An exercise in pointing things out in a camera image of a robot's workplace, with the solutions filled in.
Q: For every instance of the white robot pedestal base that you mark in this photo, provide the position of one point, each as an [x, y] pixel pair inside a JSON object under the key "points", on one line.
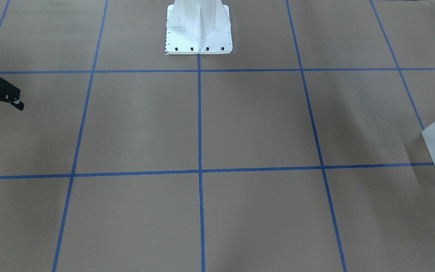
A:
{"points": [[198, 27]]}

